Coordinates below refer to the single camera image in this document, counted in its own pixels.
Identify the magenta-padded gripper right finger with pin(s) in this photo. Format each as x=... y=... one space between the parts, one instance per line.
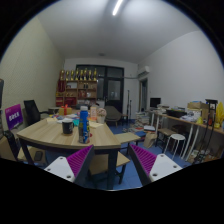
x=146 y=160

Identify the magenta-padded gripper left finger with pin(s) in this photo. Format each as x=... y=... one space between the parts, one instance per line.
x=76 y=161

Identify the blue drink bottle white cap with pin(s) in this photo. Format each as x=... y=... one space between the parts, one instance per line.
x=84 y=126

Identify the wooden chair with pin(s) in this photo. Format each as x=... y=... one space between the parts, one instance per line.
x=106 y=162

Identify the small light wooden side table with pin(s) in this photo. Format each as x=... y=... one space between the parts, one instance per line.
x=126 y=137

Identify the brown square stool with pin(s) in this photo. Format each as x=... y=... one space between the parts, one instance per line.
x=165 y=132

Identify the black mug white inside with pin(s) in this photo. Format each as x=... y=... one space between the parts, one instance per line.
x=67 y=127

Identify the white round stool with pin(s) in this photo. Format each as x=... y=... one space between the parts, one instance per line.
x=175 y=137

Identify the stack of books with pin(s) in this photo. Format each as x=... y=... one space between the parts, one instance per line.
x=142 y=120

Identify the yellow gift box red ribbon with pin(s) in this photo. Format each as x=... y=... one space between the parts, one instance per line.
x=65 y=111

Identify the white pot pink flowers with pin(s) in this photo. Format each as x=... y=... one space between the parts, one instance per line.
x=101 y=115

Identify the brown armchair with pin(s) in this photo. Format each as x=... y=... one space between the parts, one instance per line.
x=112 y=115

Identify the black microphone stand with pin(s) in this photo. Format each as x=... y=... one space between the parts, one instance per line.
x=128 y=106

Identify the black computer monitor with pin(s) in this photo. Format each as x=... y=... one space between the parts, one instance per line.
x=155 y=102

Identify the black office chair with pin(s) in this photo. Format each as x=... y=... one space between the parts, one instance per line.
x=31 y=111

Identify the wooden shelf unit with trophies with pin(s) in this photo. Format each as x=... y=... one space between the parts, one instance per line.
x=78 y=93

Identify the purple sign board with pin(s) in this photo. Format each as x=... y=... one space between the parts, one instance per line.
x=14 y=116

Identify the black glass double door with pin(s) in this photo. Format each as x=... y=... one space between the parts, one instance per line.
x=114 y=90

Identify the black tripod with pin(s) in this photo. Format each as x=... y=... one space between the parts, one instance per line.
x=211 y=101

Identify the white air conditioner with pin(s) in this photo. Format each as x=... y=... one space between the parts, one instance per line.
x=144 y=71

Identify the long wooden wall desk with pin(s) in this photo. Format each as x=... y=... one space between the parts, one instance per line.
x=186 y=121

